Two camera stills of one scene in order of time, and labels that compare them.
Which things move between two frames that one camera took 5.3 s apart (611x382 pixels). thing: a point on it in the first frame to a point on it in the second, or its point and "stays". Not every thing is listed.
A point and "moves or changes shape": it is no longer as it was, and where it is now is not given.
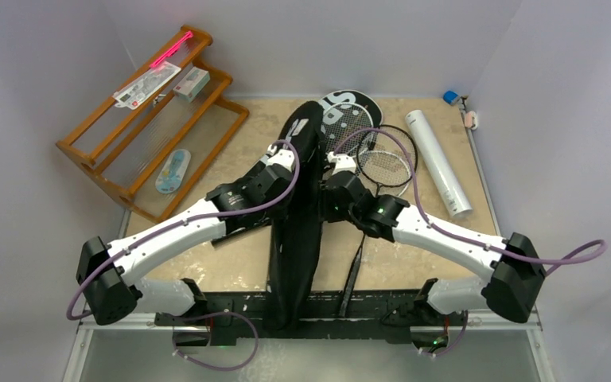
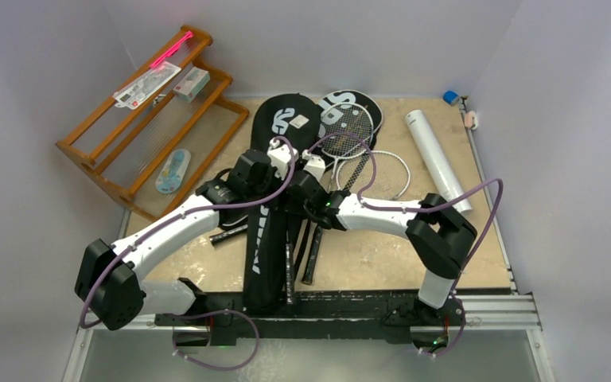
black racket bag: x=296 y=239 moves or changes shape
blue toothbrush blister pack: x=173 y=171 stays
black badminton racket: x=387 y=157 to x=289 y=284
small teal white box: x=192 y=83 stays
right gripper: x=332 y=191 to x=302 y=189
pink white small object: x=471 y=120 stays
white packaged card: x=130 y=95 stays
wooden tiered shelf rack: x=153 y=138 stays
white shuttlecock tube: x=455 y=202 stays
